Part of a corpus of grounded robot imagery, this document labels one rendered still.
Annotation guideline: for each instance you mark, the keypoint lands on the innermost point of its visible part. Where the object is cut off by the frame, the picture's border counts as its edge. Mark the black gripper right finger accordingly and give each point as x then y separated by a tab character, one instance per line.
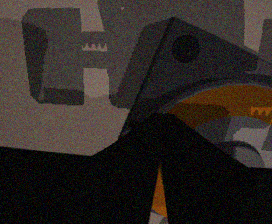
203	185

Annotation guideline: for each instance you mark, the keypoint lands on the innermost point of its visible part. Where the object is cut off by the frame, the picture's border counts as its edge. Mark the orange and grey round plate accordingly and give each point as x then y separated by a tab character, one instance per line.
222	111

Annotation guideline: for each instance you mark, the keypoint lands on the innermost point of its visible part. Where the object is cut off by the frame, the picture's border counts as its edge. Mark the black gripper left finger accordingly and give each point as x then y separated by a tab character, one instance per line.
115	186

